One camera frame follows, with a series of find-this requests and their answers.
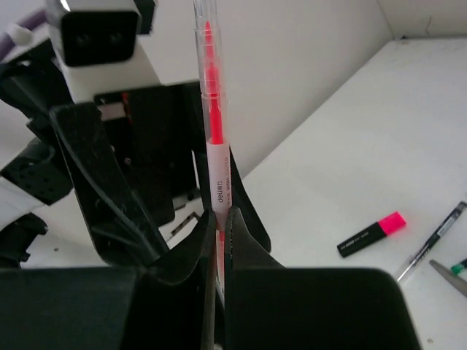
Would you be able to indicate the black ink clear pen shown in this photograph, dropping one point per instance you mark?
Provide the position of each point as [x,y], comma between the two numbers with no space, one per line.
[413,261]

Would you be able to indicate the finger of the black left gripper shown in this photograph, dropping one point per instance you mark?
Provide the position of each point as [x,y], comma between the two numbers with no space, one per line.
[120,228]
[240,197]

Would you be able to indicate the pink and black highlighter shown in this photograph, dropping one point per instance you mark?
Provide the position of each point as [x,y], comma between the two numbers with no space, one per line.
[372,234]

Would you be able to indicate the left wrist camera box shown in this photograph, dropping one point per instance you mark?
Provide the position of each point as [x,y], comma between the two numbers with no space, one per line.
[98,45]

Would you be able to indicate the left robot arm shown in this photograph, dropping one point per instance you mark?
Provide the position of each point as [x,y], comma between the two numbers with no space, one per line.
[33,84]

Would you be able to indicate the green ink clear pen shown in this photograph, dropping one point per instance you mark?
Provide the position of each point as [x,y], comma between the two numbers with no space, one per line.
[459,267]

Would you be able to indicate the black handled scissors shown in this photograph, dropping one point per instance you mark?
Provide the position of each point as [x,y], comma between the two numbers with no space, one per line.
[457,282]

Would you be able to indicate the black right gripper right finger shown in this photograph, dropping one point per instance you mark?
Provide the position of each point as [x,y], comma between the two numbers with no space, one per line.
[269,306]

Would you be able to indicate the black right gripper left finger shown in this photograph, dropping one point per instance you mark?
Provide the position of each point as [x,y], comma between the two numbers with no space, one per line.
[169,305]

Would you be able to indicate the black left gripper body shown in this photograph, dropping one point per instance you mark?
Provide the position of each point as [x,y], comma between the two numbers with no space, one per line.
[153,132]

